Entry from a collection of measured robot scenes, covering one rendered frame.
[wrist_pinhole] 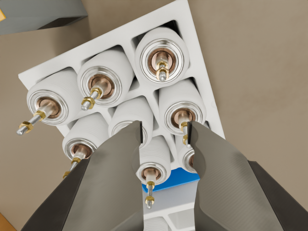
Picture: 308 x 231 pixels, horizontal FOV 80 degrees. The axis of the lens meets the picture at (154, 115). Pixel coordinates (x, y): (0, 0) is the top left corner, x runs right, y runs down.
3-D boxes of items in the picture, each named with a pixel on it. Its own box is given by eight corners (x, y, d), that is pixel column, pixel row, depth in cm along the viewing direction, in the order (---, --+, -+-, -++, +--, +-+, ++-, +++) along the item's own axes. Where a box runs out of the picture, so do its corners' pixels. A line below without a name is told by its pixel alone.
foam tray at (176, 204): (165, 228, 98) (167, 269, 82) (132, 179, 81) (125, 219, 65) (240, 211, 89) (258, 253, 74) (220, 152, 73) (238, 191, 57)
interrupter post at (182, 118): (191, 115, 37) (194, 124, 34) (184, 124, 38) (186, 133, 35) (181, 110, 36) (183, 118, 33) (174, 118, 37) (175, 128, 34)
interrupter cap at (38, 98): (67, 91, 35) (66, 93, 34) (70, 125, 39) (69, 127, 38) (26, 85, 35) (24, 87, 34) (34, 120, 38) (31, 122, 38)
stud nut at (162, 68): (164, 64, 25) (165, 65, 24) (171, 74, 26) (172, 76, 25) (153, 72, 26) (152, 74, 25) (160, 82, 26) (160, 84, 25)
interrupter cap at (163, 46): (160, 27, 29) (160, 27, 29) (193, 59, 32) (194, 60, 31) (130, 63, 32) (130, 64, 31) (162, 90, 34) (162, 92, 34)
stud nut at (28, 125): (34, 123, 30) (30, 126, 29) (33, 131, 31) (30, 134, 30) (21, 119, 30) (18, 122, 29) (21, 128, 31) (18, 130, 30)
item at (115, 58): (104, 80, 52) (80, 109, 36) (99, 44, 48) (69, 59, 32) (138, 80, 52) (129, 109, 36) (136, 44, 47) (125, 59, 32)
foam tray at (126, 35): (115, 151, 74) (103, 189, 58) (55, 57, 56) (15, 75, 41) (212, 120, 66) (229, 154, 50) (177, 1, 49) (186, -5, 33)
